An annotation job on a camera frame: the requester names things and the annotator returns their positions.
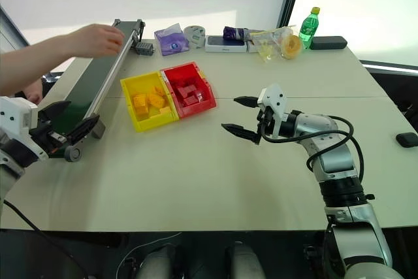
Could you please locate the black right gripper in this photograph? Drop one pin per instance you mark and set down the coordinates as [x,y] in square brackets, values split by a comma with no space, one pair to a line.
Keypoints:
[266,119]

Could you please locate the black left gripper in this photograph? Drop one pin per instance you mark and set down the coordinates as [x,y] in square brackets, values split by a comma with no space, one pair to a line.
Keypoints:
[49,138]

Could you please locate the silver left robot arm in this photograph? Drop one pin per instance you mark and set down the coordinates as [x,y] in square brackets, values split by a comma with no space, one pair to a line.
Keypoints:
[9,164]

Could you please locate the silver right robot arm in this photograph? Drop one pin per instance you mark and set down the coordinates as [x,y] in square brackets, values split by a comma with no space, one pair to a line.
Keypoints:
[339,161]

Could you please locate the person's bare left forearm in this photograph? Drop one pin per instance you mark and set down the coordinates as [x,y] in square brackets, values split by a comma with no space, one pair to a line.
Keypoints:
[31,63]

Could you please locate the person's bare right hand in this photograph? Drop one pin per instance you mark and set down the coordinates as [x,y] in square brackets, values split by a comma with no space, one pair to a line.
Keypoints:
[33,92]

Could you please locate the person's bare left hand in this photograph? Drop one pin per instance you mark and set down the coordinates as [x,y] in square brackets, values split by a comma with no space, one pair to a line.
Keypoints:
[98,41]

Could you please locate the red plastic bin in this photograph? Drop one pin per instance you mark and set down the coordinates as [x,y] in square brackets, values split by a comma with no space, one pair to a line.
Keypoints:
[202,102]

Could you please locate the red toy brick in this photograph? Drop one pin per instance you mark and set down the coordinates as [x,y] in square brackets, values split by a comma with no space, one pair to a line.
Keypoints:
[191,101]
[186,91]

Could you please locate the large yellow toy brick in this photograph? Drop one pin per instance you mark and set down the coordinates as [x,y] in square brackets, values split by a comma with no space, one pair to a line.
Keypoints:
[140,105]

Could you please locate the white phone box, dark lid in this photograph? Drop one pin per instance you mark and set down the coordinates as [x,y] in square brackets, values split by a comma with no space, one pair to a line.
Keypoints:
[225,45]

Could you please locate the yellow plastic bin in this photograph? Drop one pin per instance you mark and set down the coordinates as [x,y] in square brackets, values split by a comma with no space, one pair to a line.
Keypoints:
[145,119]

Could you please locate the clear plastic bag, yellow contents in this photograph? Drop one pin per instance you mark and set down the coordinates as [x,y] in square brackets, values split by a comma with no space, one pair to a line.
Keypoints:
[269,43]

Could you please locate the small yellow toy brick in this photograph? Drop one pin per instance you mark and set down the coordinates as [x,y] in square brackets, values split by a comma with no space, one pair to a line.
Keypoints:
[165,110]

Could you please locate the yellow round roll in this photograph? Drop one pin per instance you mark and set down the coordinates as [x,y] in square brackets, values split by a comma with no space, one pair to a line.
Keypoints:
[291,46]

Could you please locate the purple patterned folded pouch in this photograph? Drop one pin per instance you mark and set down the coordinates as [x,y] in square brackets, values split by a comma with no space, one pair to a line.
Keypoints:
[234,33]

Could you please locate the dark grey perforated block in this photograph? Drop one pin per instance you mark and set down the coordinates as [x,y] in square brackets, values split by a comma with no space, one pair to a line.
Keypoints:
[143,48]

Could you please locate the purple plastic bag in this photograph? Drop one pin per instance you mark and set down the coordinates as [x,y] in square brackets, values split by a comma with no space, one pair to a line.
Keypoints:
[171,42]

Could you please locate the green plastic bottle, yellow cap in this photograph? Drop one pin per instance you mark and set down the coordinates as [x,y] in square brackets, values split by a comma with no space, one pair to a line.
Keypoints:
[308,30]

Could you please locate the black oblong case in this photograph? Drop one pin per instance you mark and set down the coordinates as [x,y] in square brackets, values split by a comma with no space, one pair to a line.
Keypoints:
[328,43]

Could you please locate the dark rounded shape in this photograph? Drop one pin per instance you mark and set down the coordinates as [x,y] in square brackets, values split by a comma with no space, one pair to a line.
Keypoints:
[245,261]
[158,262]

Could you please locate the small black rounded object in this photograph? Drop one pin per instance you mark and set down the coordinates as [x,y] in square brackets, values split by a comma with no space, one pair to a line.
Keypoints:
[407,139]

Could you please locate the green conveyor belt, aluminium frame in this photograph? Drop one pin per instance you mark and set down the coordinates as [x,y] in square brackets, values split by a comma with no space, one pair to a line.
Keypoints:
[85,89]

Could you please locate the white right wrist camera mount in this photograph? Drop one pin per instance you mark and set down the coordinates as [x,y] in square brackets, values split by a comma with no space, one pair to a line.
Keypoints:
[276,96]

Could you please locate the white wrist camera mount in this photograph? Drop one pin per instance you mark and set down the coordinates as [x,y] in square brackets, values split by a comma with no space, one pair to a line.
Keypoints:
[276,96]
[19,112]

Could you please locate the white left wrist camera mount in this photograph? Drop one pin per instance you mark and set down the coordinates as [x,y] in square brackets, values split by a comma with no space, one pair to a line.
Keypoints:
[19,112]

